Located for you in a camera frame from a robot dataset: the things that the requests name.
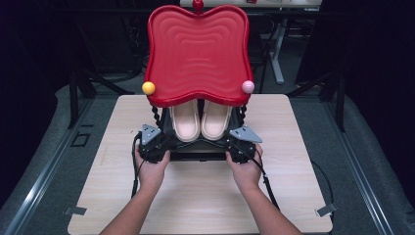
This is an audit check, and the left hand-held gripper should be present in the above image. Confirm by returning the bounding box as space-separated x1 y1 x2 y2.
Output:
138 123 171 165

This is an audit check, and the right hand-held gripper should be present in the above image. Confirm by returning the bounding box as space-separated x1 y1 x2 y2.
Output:
225 125 263 165

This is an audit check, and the cream clog shoe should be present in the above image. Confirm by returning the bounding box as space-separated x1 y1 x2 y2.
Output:
168 99 201 143
200 99 234 142

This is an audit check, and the red and black shoe rack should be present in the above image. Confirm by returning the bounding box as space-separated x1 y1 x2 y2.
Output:
141 0 256 163

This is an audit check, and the person's right hand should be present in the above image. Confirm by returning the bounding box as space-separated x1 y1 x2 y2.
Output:
225 143 264 195

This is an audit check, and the person's left hand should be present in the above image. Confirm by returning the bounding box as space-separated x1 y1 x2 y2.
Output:
133 147 171 194

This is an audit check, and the black metal stand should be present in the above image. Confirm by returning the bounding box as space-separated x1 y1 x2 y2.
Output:
68 69 135 129
286 70 347 133

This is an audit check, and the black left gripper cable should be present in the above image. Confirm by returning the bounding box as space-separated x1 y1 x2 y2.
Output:
130 130 146 200

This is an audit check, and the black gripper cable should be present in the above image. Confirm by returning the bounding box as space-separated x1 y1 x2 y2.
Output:
233 143 336 223
130 130 146 200

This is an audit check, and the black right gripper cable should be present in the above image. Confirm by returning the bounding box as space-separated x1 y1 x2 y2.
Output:
233 143 336 223

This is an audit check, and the grey table bracket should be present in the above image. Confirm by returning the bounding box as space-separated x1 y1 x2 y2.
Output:
314 202 340 218
64 206 88 216

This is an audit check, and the metal floor rail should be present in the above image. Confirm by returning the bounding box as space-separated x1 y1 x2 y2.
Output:
321 97 396 235
0 97 96 235

